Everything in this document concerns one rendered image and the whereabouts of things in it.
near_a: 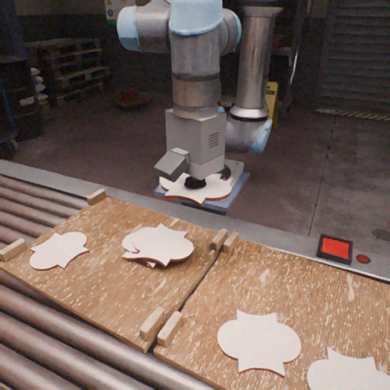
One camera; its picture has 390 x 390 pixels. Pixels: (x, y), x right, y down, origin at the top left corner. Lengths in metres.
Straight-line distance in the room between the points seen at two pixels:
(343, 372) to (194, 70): 0.51
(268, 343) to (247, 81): 0.68
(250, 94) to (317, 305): 0.59
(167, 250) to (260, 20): 0.62
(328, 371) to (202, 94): 0.47
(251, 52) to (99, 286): 0.70
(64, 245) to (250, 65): 0.67
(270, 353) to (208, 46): 0.48
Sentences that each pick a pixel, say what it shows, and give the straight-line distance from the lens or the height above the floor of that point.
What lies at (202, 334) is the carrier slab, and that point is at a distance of 0.60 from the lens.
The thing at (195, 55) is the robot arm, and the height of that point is 1.36.
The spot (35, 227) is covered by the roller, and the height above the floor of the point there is 0.92.
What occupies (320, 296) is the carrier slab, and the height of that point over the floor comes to 0.94.
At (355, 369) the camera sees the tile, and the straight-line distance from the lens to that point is 0.61.
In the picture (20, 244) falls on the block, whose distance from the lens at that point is 0.83.
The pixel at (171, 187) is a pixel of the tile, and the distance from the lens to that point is 0.60.
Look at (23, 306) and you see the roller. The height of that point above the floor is 0.92.
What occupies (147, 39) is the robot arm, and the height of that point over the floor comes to 1.37.
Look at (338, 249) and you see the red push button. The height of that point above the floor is 0.93.
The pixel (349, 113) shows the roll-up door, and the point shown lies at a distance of 5.29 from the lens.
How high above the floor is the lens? 1.43
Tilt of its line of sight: 32 degrees down
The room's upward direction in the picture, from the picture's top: straight up
